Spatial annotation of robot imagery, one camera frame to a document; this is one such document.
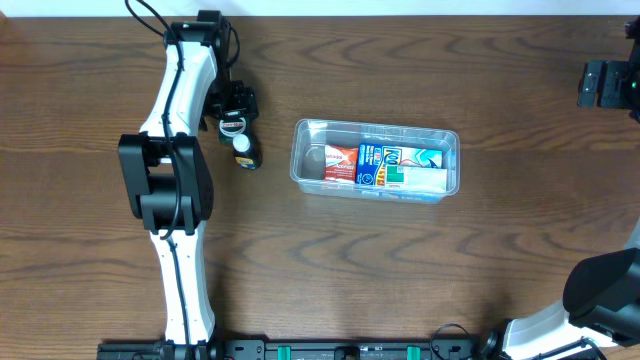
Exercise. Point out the red Panadol ActiFast box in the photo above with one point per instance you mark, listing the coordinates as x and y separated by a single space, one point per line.
340 164

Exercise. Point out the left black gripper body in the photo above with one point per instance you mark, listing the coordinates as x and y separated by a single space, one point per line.
238 103

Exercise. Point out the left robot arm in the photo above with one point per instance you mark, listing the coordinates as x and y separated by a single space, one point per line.
168 183

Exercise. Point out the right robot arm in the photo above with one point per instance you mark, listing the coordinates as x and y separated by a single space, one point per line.
600 302

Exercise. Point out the white green medicine box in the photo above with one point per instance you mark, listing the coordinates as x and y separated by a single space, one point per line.
416 178

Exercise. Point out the clear plastic container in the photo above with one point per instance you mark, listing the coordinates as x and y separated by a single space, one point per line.
308 160

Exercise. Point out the blue Kool Fever box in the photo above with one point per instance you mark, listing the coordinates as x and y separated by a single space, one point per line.
374 158

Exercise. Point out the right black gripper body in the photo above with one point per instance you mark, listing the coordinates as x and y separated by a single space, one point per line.
591 83

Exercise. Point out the dark syrup bottle white cap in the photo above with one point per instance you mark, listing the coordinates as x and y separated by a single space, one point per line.
246 153

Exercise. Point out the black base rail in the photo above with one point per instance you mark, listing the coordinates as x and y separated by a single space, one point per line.
257 349

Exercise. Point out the green Zam-Buk box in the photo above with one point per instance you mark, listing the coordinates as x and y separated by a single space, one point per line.
228 128

